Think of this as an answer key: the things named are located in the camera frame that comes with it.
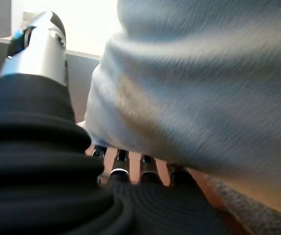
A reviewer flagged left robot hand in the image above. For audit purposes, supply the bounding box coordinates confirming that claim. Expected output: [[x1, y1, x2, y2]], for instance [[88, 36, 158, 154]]
[[0, 11, 229, 235]]

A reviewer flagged light blue-white cloth garment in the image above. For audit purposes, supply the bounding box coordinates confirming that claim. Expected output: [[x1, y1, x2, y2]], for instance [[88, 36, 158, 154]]
[[84, 0, 281, 196]]

